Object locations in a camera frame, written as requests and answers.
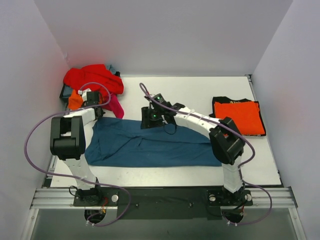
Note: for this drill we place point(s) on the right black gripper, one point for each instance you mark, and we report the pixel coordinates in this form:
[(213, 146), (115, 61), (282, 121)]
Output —
[(147, 120)]

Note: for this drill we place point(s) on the light blue t shirt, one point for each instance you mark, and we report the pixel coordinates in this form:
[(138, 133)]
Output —
[(110, 68)]

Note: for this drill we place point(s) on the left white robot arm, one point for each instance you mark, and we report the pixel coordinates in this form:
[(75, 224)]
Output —
[(68, 142)]

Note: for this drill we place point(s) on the pink t shirt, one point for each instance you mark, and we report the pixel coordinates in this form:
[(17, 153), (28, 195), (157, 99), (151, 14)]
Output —
[(115, 107)]

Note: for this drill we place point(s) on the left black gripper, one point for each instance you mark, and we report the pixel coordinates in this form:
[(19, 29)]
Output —
[(92, 96)]

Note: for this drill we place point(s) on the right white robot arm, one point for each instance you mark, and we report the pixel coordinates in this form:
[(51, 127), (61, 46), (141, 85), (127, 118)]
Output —
[(226, 145)]

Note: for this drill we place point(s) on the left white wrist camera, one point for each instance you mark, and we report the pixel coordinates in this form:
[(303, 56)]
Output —
[(84, 93)]

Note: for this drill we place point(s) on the red t shirt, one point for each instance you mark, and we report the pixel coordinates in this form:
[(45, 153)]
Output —
[(98, 73)]

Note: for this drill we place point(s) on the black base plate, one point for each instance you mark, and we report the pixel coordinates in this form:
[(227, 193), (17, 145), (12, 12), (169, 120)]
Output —
[(165, 203)]

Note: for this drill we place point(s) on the folded black t shirt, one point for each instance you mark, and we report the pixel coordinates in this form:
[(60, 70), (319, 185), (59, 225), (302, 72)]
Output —
[(220, 100)]

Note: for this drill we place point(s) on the orange crumpled t shirt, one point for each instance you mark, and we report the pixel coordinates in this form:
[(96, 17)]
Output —
[(75, 101)]

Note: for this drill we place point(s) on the folded orange t shirt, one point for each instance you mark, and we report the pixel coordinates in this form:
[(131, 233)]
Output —
[(240, 118)]

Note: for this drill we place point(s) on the teal blue t shirt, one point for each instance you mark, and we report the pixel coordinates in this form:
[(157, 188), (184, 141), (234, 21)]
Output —
[(122, 143)]

